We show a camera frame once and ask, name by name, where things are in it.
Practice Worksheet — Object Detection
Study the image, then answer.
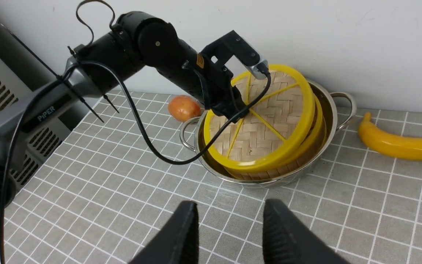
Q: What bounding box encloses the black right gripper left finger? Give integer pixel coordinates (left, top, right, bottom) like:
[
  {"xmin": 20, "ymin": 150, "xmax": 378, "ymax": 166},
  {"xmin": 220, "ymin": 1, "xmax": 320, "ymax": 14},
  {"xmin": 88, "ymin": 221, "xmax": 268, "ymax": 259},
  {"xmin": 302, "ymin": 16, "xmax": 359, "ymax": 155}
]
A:
[{"xmin": 129, "ymin": 201, "xmax": 199, "ymax": 264}]

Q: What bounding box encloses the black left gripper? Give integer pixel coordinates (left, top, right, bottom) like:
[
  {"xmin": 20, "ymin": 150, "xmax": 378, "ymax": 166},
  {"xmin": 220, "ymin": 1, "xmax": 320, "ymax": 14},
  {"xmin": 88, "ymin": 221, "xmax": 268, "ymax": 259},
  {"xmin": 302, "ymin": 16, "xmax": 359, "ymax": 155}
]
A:
[{"xmin": 181, "ymin": 51, "xmax": 249, "ymax": 120}]

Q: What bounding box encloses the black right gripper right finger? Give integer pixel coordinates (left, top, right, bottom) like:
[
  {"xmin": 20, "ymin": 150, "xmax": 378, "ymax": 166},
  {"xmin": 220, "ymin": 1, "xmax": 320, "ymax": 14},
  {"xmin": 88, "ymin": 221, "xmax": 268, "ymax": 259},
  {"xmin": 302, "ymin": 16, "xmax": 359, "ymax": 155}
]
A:
[{"xmin": 262, "ymin": 199, "xmax": 348, "ymax": 264}]

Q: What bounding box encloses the yellow-rimmed woven bamboo lid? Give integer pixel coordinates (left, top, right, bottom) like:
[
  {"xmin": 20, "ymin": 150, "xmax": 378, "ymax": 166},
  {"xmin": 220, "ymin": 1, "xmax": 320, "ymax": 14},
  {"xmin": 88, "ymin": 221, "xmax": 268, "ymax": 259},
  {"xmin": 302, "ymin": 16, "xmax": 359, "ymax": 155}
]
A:
[{"xmin": 208, "ymin": 65, "xmax": 317, "ymax": 180}]

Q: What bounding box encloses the yellow-rimmed bamboo steamer basket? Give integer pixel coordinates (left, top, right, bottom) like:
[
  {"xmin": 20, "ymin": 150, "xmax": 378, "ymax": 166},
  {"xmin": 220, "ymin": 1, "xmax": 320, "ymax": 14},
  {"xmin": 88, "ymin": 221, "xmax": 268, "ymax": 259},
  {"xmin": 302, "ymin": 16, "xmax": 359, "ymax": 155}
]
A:
[{"xmin": 226, "ymin": 96, "xmax": 326, "ymax": 181}]

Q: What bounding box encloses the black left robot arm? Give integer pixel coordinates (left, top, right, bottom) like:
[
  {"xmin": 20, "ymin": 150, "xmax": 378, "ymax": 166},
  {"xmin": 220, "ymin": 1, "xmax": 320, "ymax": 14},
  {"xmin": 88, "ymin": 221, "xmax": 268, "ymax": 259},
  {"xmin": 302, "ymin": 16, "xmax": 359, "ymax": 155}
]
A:
[{"xmin": 0, "ymin": 11, "xmax": 260, "ymax": 207}]

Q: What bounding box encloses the stainless steel pot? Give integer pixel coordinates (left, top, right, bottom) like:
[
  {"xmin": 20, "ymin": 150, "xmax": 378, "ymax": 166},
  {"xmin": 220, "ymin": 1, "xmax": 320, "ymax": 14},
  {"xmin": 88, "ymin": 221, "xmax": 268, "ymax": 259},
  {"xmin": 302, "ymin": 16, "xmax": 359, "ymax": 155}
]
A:
[{"xmin": 198, "ymin": 80, "xmax": 357, "ymax": 188}]

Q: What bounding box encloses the brown potato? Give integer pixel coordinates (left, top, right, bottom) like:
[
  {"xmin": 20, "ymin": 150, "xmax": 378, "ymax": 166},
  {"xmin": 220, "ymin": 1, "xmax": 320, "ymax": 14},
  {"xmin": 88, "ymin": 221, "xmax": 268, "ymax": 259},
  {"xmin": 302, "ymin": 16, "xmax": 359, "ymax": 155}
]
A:
[{"xmin": 167, "ymin": 95, "xmax": 201, "ymax": 122}]

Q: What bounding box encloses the grey checked tablecloth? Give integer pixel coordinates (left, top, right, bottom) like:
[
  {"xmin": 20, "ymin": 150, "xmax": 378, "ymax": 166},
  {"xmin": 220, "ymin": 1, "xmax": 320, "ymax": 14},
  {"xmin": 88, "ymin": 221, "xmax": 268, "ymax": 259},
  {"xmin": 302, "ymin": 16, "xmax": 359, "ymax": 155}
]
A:
[{"xmin": 4, "ymin": 91, "xmax": 422, "ymax": 264}]

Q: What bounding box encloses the yellow banana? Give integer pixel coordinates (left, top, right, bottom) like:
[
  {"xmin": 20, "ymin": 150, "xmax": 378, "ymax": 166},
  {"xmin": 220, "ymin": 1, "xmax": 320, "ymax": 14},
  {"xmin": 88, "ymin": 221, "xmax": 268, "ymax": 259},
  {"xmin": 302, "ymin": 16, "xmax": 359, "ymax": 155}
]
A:
[{"xmin": 357, "ymin": 112, "xmax": 422, "ymax": 161}]

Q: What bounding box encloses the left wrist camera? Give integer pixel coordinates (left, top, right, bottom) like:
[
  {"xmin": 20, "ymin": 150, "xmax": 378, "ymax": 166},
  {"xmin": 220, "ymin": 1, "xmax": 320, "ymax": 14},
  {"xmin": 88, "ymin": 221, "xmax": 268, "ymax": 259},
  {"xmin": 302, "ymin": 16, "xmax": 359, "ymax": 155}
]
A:
[{"xmin": 201, "ymin": 30, "xmax": 269, "ymax": 80}]

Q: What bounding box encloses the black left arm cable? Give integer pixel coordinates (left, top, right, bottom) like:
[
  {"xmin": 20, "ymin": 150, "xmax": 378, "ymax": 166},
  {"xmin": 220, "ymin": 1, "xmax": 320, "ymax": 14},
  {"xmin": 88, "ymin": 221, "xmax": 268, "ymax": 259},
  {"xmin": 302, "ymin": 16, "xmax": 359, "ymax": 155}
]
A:
[{"xmin": 0, "ymin": 0, "xmax": 272, "ymax": 264}]

